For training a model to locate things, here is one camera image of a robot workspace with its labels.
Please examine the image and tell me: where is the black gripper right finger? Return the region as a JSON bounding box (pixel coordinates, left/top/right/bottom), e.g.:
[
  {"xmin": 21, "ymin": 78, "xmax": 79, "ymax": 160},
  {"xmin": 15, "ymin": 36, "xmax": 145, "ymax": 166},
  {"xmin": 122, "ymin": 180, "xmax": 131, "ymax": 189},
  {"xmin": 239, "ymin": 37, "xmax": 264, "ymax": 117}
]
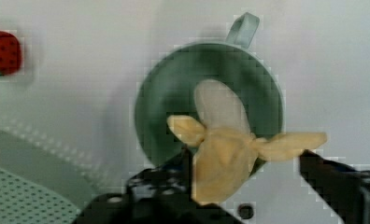
[{"xmin": 299, "ymin": 150, "xmax": 370, "ymax": 224}]

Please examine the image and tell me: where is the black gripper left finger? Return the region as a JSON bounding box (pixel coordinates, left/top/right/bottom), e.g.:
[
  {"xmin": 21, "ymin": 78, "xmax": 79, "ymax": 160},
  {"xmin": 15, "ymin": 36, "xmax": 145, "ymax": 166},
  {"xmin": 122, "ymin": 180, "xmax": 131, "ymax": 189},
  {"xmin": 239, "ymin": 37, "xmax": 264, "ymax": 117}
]
[{"xmin": 125, "ymin": 146, "xmax": 194, "ymax": 203}]

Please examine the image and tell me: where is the plush peeled banana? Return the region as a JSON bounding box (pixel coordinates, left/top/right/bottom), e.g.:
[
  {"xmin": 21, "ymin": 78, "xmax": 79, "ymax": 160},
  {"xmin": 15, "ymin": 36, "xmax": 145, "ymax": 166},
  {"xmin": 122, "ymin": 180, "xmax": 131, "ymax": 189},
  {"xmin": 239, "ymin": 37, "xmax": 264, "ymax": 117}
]
[{"xmin": 166, "ymin": 79, "xmax": 327, "ymax": 205}]

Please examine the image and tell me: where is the green mug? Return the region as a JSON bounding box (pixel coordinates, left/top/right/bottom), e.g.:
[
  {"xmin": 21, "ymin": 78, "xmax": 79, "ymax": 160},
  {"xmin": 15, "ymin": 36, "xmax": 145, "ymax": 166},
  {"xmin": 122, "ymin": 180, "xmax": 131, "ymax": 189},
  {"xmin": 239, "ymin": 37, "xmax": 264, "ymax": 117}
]
[{"xmin": 135, "ymin": 12, "xmax": 283, "ymax": 166}]

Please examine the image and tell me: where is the green colander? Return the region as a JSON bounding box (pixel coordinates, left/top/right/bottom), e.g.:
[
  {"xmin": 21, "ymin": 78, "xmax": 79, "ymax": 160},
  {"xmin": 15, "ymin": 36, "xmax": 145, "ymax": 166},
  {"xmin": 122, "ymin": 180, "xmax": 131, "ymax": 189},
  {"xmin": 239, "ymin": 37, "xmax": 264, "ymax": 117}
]
[{"xmin": 0, "ymin": 130, "xmax": 98, "ymax": 224}]

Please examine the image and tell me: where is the small red plush strawberry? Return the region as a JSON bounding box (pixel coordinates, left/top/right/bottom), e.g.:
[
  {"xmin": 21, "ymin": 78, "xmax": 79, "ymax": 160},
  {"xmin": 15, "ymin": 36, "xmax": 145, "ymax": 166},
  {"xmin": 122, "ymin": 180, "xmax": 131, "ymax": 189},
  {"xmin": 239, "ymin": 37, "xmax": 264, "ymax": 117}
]
[{"xmin": 0, "ymin": 31, "xmax": 22, "ymax": 77}]

